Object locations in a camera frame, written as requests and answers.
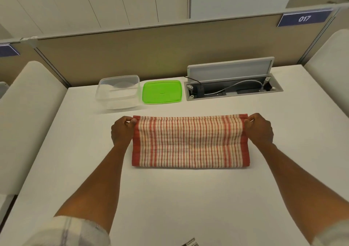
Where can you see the person's left hand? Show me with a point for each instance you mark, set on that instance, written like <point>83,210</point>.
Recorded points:
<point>120,131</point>

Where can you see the person's right hand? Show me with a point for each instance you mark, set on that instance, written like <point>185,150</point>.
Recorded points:
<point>260,130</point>

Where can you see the person's right thumb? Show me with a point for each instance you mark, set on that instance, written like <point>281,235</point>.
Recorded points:
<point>247,122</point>

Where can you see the person's left thumb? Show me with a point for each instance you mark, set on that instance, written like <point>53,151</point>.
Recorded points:
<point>131,123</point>

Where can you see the red striped kitchen towel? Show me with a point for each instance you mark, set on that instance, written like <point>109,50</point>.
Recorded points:
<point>190,142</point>

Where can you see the person's left forearm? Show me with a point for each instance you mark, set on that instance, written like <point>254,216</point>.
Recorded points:
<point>92,183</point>

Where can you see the person's right forearm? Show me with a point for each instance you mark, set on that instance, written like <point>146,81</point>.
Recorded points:
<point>302,188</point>

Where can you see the clear plastic container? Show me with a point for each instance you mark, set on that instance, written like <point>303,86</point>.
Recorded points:
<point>117,91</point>

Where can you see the green plastic lid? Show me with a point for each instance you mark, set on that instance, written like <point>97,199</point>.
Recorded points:
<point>162,91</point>

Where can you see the beige desk partition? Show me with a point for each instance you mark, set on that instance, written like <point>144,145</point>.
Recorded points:
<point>169,49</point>

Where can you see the blue number sign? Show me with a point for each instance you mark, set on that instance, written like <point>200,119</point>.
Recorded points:
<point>8,50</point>
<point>304,17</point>

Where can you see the white cabinet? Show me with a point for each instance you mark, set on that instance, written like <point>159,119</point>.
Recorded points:
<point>95,6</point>

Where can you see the person's white left sleeve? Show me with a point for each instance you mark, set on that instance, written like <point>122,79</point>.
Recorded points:
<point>71,232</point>

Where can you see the person's white sleeve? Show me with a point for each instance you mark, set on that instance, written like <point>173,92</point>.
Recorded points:
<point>71,232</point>
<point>332,236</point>

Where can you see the person's white right sleeve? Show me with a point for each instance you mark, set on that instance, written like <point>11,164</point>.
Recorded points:
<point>332,236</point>

